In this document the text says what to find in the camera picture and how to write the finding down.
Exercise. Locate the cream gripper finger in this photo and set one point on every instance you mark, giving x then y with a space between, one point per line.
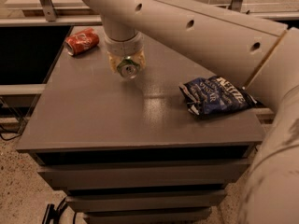
139 60
114 61

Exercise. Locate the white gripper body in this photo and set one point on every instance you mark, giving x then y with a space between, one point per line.
124 48

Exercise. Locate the green soda can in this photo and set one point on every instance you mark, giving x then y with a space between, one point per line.
128 68

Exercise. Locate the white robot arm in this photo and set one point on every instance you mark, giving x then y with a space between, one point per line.
259 55

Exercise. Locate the red soda can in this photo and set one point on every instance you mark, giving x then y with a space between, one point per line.
81 41

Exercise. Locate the blue chip bag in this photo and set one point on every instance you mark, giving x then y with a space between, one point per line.
214 95

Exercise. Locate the grey drawer cabinet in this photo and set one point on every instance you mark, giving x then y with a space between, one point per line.
129 151

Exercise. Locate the black device on floor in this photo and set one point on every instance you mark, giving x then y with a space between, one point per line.
53 214

